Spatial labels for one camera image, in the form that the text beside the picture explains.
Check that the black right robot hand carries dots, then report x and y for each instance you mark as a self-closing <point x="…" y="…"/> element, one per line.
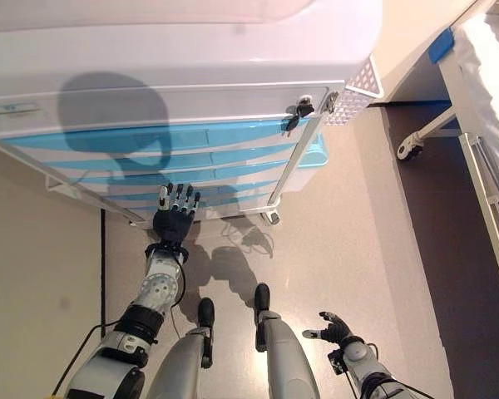
<point x="337" y="330"/>

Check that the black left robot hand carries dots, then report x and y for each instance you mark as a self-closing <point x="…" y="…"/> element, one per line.
<point x="172" y="226"/>

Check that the deep blue fronted cart drawer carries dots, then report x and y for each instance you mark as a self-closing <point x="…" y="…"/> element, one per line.
<point x="241" y="170"/>

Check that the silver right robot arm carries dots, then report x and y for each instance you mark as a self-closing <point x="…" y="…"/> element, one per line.
<point x="359" y="355"/>

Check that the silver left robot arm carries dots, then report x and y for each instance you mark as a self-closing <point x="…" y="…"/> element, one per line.
<point x="158" y="287"/>

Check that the blue white cart drawer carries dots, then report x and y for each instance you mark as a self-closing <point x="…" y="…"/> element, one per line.
<point x="241" y="187"/>
<point x="241" y="156"/>
<point x="241" y="200"/>
<point x="233" y="135"/>

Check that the grey right robot leg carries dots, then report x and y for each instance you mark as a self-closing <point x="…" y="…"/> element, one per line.
<point x="283" y="349"/>

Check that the grey robot leg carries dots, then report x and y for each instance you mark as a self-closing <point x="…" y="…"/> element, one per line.
<point x="183" y="361"/>
<point x="283" y="349"/>

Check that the black floor edge strip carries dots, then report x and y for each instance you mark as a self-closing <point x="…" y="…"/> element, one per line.
<point x="103" y="270"/>

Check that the cart caster wheel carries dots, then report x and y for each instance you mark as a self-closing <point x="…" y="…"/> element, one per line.
<point x="273" y="217"/>

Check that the white cart side bin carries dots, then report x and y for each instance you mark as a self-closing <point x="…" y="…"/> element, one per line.
<point x="66" y="185"/>

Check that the grey left robot leg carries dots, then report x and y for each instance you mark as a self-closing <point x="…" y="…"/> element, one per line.
<point x="183" y="361"/>

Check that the blue lidded waste bin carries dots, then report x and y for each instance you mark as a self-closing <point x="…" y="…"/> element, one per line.
<point x="312" y="158"/>

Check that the white medical cart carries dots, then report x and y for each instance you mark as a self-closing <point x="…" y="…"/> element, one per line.
<point x="170" y="62"/>

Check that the black cart keys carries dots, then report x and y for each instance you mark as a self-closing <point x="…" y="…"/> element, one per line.
<point x="301" y="111"/>

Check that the bed caster wheel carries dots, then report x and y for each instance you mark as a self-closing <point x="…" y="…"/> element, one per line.
<point x="409" y="149"/>

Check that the white perforated basket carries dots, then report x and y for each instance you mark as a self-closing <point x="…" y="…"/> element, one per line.
<point x="364" y="79"/>

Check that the white bed sheet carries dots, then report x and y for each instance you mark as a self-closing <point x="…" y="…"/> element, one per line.
<point x="490" y="83"/>

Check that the blue bed corner bumper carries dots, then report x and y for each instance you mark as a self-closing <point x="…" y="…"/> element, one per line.
<point x="441" y="45"/>

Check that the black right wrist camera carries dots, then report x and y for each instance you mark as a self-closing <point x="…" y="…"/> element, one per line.
<point x="336" y="362"/>

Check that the white hospital bed frame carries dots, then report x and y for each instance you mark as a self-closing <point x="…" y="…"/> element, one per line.
<point x="492" y="208"/>

